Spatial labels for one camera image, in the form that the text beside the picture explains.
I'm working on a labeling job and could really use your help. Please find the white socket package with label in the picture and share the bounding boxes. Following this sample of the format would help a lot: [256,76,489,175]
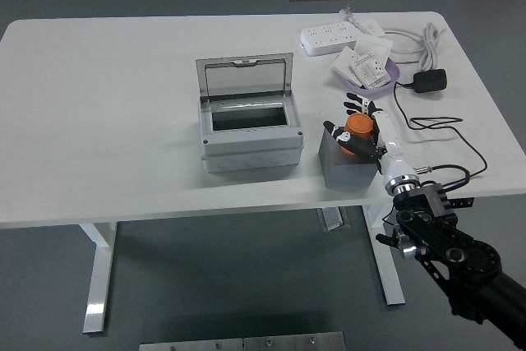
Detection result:
[348,51,391,91]

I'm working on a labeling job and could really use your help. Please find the small white adapter box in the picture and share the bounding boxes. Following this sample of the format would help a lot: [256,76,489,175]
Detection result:
[361,17,386,38]

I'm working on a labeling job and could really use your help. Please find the thin black cable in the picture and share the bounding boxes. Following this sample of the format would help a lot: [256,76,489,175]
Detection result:
[393,81,489,179]

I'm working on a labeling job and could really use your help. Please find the white table leg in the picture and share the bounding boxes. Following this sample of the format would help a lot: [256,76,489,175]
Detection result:
[361,202,407,307]

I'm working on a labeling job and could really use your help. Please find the transparent hinged box lid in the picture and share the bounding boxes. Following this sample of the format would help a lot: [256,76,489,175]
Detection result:
[195,53,295,104]

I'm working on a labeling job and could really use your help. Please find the grey plastic electrical box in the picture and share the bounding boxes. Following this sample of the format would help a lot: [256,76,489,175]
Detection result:
[200,94,304,174]

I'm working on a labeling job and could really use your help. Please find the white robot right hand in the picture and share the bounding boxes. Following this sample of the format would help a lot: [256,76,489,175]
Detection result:
[323,91,421,188]

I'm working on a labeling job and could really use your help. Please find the purple plastic tray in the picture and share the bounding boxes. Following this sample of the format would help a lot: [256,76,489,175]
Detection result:
[335,57,401,101]

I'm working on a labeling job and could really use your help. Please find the white plain socket package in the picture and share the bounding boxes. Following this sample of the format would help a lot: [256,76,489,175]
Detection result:
[331,46,358,83]

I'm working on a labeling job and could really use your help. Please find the white square switch plate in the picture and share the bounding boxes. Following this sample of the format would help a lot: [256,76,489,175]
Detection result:
[353,34,394,65]

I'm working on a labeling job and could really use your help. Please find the grey cube holder with hole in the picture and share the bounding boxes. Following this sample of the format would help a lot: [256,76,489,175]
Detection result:
[318,124,378,192]

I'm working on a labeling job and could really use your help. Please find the black power adapter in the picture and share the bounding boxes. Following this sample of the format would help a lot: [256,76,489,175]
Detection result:
[413,68,448,95]

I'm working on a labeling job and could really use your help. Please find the orange cylindrical battery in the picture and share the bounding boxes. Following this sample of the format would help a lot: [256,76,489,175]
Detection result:
[344,114,375,157]

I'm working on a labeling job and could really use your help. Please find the white power strip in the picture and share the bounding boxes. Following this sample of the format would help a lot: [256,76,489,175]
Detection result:
[299,21,361,57]

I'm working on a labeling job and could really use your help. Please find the white power cord with plug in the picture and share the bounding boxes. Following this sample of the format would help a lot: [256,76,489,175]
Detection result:
[339,4,447,71]

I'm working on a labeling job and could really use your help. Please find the grey metal plate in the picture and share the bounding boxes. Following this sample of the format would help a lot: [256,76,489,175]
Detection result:
[138,337,244,351]
[242,330,347,351]

